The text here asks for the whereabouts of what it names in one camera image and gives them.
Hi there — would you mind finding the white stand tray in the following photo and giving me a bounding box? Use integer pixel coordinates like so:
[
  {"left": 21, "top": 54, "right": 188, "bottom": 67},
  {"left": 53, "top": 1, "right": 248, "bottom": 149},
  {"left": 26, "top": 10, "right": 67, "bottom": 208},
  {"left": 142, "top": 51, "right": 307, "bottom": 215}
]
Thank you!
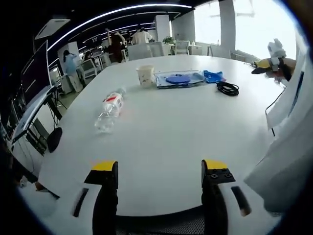
[{"left": 12, "top": 85, "right": 56, "bottom": 143}]

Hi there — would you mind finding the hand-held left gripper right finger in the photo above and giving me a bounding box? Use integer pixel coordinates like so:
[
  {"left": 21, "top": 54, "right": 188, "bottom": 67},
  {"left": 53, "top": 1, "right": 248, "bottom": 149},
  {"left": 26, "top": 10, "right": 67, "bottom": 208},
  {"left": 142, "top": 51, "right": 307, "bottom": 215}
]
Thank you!
[{"left": 201, "top": 159, "right": 253, "bottom": 235}]

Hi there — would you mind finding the clear plastic zip bag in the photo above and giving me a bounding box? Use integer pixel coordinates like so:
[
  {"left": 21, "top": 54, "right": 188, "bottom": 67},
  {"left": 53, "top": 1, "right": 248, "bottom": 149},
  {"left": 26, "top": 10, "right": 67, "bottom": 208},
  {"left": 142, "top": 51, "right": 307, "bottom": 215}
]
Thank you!
[{"left": 154, "top": 70, "right": 206, "bottom": 90}]

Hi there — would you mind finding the clear plastic water bottle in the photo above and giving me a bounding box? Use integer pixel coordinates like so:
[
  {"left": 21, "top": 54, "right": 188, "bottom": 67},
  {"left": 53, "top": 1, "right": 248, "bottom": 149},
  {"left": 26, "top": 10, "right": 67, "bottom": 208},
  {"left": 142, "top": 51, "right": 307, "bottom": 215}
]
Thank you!
[{"left": 94, "top": 88, "right": 127, "bottom": 134}]

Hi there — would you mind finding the white office chair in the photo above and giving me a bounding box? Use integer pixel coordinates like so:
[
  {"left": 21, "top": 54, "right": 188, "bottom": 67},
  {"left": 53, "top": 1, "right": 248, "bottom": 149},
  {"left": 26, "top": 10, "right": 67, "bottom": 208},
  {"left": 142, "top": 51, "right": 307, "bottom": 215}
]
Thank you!
[
  {"left": 149, "top": 41, "right": 165, "bottom": 57},
  {"left": 175, "top": 40, "right": 191, "bottom": 56},
  {"left": 80, "top": 58, "right": 99, "bottom": 79},
  {"left": 127, "top": 44, "right": 152, "bottom": 61}
]

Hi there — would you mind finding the white table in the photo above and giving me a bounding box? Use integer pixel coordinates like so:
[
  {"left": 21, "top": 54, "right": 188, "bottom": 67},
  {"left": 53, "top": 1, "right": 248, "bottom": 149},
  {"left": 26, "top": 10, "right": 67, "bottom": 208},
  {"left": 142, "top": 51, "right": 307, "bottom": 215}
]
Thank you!
[{"left": 14, "top": 55, "right": 291, "bottom": 218}]

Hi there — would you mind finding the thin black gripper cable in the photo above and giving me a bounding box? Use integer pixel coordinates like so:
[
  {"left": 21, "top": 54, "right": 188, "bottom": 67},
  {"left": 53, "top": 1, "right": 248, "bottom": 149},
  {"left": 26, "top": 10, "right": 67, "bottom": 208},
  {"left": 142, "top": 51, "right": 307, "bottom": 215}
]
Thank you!
[{"left": 265, "top": 87, "right": 286, "bottom": 138}]

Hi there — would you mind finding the person's right hand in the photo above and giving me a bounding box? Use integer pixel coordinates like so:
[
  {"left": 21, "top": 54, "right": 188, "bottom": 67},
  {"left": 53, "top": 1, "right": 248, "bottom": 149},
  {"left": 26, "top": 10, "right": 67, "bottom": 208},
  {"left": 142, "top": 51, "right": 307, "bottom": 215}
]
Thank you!
[{"left": 273, "top": 58, "right": 298, "bottom": 83}]

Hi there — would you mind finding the black flat monitor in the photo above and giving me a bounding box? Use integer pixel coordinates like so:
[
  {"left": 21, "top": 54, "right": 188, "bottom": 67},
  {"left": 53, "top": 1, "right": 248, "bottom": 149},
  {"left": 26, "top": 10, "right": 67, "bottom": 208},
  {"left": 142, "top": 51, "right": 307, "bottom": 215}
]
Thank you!
[{"left": 21, "top": 40, "right": 50, "bottom": 106}]

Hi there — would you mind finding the blue packet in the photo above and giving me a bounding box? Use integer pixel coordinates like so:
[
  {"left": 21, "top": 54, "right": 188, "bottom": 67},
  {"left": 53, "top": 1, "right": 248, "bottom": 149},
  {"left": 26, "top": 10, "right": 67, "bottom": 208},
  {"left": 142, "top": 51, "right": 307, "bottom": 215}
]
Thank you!
[{"left": 203, "top": 70, "right": 224, "bottom": 84}]

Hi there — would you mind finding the person in white coat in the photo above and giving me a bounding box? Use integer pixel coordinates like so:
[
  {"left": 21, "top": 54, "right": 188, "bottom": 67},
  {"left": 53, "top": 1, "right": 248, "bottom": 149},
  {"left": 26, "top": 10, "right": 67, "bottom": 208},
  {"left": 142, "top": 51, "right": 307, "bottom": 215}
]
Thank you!
[{"left": 244, "top": 31, "right": 313, "bottom": 214}]

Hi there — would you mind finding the black mesh office chair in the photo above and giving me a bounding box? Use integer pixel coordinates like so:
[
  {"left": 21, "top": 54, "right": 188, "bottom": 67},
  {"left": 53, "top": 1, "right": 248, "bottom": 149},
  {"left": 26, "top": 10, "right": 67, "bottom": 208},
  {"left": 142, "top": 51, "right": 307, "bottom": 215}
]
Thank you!
[{"left": 114, "top": 205, "right": 206, "bottom": 235}]

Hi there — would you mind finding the black round object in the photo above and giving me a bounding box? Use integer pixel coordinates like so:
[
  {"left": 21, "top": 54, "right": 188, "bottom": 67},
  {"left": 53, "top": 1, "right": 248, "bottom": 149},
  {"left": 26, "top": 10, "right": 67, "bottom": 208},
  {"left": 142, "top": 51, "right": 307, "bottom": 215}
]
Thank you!
[{"left": 47, "top": 127, "right": 63, "bottom": 153}]

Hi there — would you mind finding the white paper cup leaf print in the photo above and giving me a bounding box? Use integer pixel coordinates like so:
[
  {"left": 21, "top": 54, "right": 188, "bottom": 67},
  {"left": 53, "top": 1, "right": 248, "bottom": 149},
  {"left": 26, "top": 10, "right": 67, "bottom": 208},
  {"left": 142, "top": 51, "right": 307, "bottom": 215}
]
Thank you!
[{"left": 135, "top": 65, "right": 155, "bottom": 89}]

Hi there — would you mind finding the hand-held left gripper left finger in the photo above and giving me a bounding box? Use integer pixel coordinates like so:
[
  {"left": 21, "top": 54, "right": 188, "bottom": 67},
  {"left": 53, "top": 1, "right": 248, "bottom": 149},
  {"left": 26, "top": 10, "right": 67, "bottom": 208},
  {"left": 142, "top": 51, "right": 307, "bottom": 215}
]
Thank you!
[{"left": 69, "top": 159, "right": 119, "bottom": 235}]

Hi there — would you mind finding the ceiling air conditioner unit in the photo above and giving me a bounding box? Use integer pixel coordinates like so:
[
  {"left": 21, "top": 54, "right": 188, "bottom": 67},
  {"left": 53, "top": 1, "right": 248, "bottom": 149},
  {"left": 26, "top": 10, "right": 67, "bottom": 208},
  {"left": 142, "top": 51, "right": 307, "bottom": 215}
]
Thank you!
[{"left": 34, "top": 19, "right": 72, "bottom": 41}]

